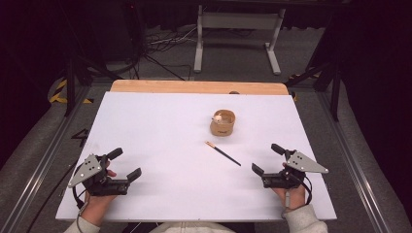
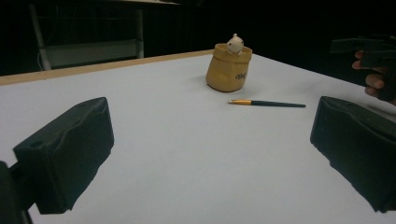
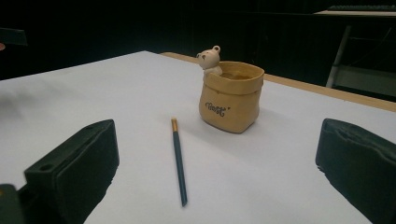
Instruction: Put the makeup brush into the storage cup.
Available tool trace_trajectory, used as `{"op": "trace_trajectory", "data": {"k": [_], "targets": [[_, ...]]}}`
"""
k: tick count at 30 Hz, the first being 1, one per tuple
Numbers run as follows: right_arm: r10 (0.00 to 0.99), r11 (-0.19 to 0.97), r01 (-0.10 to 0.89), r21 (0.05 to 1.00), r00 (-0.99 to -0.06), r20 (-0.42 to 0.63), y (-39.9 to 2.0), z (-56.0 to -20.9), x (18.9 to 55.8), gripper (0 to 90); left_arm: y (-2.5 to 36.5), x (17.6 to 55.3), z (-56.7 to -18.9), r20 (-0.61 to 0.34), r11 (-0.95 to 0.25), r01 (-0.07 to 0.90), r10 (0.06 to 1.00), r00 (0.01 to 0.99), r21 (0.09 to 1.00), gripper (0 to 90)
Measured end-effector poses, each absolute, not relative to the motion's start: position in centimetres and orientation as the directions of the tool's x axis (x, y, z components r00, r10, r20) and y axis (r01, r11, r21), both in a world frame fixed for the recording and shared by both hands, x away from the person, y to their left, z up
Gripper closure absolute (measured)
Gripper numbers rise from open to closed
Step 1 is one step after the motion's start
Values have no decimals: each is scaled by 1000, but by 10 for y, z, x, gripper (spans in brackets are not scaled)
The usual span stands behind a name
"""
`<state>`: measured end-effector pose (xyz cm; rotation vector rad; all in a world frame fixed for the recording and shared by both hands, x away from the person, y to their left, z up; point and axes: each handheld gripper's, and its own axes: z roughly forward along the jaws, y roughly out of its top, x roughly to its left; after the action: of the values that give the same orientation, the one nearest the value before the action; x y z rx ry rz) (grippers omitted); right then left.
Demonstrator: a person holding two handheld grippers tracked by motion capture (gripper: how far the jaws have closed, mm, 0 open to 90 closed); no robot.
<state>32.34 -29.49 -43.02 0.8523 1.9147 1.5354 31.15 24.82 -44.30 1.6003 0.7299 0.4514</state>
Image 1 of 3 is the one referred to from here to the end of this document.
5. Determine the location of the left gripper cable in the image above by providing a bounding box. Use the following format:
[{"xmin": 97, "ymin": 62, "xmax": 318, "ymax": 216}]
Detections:
[{"xmin": 71, "ymin": 161, "xmax": 90, "ymax": 231}]

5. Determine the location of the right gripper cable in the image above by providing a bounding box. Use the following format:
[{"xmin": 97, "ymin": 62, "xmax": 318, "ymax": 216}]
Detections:
[{"xmin": 284, "ymin": 174, "xmax": 314, "ymax": 212}]

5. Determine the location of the small tan wooden cup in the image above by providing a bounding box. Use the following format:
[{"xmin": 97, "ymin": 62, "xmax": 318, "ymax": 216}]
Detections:
[{"xmin": 209, "ymin": 109, "xmax": 237, "ymax": 138}]

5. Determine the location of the white metal stand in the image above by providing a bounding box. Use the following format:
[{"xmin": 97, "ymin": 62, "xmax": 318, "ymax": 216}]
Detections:
[{"xmin": 192, "ymin": 4, "xmax": 288, "ymax": 77}]

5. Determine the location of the person's right hand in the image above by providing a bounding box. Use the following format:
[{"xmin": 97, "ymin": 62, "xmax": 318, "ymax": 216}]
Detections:
[{"xmin": 271, "ymin": 162, "xmax": 307, "ymax": 212}]

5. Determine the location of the person's left hand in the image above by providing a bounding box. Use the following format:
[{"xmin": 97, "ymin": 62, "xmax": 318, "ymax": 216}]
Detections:
[{"xmin": 81, "ymin": 168, "xmax": 119, "ymax": 227}]

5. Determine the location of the black tripod stand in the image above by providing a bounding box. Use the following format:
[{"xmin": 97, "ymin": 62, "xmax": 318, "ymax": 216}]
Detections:
[
  {"xmin": 62, "ymin": 42, "xmax": 124, "ymax": 118},
  {"xmin": 284, "ymin": 54, "xmax": 343, "ymax": 123}
]

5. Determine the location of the yellow black floor tape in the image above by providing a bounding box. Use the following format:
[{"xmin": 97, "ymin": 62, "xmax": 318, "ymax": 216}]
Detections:
[{"xmin": 48, "ymin": 79, "xmax": 95, "ymax": 105}]

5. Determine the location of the black chopstick with orange tip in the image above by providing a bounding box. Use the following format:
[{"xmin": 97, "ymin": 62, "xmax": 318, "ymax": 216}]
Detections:
[{"xmin": 204, "ymin": 141, "xmax": 243, "ymax": 168}]

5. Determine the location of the aluminium floor rail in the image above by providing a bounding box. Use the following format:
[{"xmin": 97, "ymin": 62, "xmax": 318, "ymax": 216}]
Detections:
[
  {"xmin": 0, "ymin": 86, "xmax": 92, "ymax": 233},
  {"xmin": 315, "ymin": 91, "xmax": 395, "ymax": 233}
]

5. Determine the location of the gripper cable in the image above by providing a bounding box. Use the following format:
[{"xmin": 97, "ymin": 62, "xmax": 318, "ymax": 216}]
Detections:
[
  {"xmin": 284, "ymin": 174, "xmax": 314, "ymax": 212},
  {"xmin": 71, "ymin": 161, "xmax": 90, "ymax": 231}
]

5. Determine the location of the bundle of floor cables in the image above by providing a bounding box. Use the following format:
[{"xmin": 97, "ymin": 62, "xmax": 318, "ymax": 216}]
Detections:
[{"xmin": 127, "ymin": 23, "xmax": 199, "ymax": 82}]

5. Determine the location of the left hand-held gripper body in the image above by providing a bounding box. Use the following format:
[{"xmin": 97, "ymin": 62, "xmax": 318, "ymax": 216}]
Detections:
[{"xmin": 67, "ymin": 153, "xmax": 130, "ymax": 197}]

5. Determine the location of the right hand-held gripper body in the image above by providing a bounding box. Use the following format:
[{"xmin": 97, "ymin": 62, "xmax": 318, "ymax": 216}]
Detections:
[{"xmin": 261, "ymin": 150, "xmax": 329, "ymax": 190}]

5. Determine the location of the person's light torso clothing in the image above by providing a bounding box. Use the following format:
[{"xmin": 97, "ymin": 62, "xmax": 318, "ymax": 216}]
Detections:
[{"xmin": 148, "ymin": 220, "xmax": 238, "ymax": 233}]

